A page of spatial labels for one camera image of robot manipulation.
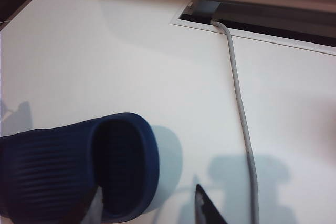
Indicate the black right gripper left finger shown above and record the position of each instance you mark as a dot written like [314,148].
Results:
[94,208]

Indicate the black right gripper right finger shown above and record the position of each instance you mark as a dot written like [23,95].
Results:
[207,211]

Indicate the blue ribbed rubber slipper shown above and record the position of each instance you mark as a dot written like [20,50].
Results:
[52,169]

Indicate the white divider bracket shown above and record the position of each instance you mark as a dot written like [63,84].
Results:
[204,9]

